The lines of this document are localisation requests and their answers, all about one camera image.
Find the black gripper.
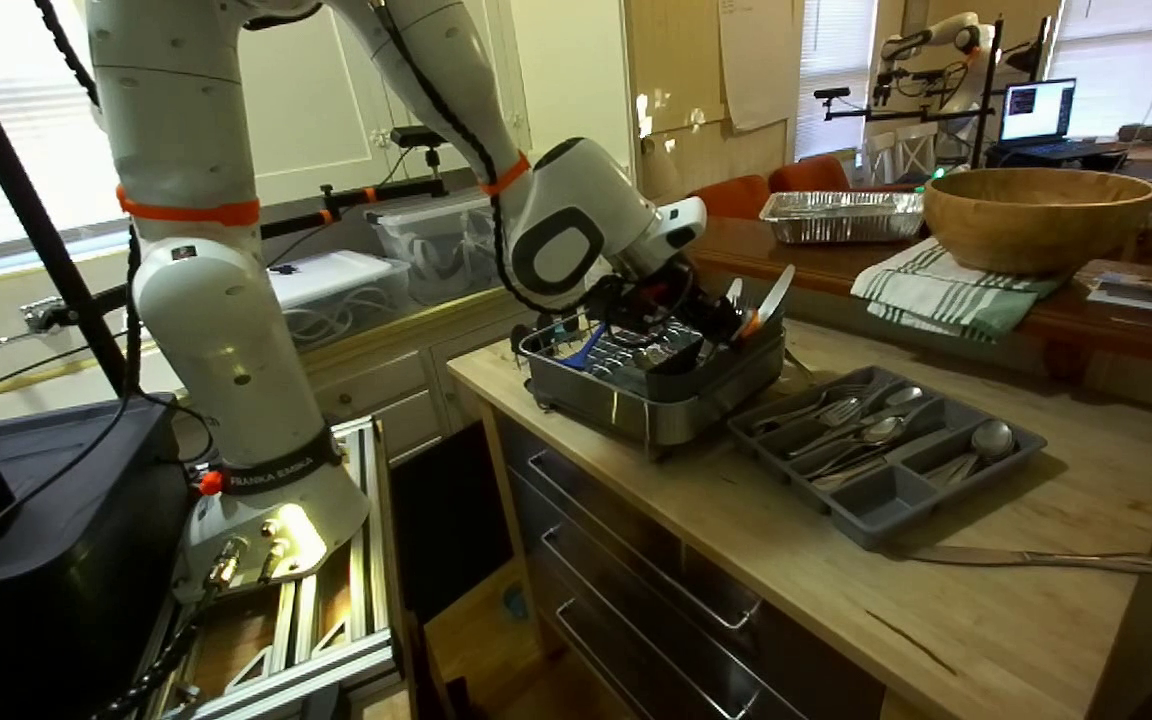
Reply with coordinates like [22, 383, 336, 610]
[595, 255, 740, 363]

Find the blue plastic serving spoon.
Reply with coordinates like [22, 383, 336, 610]
[558, 320, 640, 379]

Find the grey dish rack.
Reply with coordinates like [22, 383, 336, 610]
[509, 297, 791, 463]

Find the green striped dish towel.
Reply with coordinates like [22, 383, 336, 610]
[850, 234, 1063, 340]

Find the large metal spoon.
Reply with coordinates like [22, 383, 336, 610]
[924, 415, 1022, 493]

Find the dark wooden table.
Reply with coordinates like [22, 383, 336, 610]
[681, 195, 1152, 377]

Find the aluminium foil tray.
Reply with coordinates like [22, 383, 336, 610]
[756, 186, 930, 248]

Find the grey cutlery tray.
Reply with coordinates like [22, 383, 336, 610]
[730, 363, 1053, 552]

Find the beige hanging paper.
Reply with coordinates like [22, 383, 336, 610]
[712, 0, 810, 137]

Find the clear plastic storage bin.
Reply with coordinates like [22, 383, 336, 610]
[370, 195, 514, 304]

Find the cream drawer cabinet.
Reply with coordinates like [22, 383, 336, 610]
[291, 275, 592, 463]

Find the large wooden bowl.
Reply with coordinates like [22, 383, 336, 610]
[924, 162, 1152, 281]

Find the black equipment stand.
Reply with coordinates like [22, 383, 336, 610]
[813, 10, 1047, 170]

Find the white lidded storage bin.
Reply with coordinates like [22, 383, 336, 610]
[263, 248, 412, 353]

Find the open laptop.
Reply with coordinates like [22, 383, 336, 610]
[997, 71, 1081, 147]

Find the stack of papers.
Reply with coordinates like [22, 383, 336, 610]
[1084, 255, 1152, 328]

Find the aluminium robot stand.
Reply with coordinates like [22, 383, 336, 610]
[131, 413, 400, 720]

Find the black tripod pole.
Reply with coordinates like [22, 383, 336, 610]
[0, 10, 142, 405]

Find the black computer box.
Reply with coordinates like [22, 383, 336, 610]
[0, 390, 193, 720]

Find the white handled utensil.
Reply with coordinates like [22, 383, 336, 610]
[738, 259, 800, 344]

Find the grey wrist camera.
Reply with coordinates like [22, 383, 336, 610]
[654, 195, 712, 253]

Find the wooden island with wire drawers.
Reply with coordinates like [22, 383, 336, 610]
[447, 310, 1152, 720]

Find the black stereo camera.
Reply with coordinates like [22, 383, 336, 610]
[390, 118, 456, 151]

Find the black camera boom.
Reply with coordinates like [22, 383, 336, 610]
[259, 162, 491, 233]

